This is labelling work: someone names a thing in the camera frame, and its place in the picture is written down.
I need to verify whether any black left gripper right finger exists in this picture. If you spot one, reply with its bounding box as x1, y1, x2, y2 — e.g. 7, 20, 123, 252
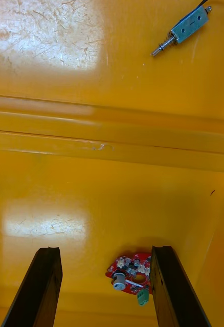
150, 245, 212, 327

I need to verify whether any yellow-orange plastic bin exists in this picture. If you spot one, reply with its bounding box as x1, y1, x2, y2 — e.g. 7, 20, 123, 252
0, 0, 224, 155
0, 129, 224, 327

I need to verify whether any metal solenoid with black cable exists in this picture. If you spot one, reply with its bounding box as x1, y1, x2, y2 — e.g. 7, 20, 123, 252
150, 0, 213, 57

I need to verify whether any round red circuit board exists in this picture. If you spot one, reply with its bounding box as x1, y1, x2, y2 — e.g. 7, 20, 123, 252
105, 252, 153, 307

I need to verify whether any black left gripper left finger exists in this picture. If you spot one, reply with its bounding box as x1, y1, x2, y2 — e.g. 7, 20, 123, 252
1, 246, 63, 327

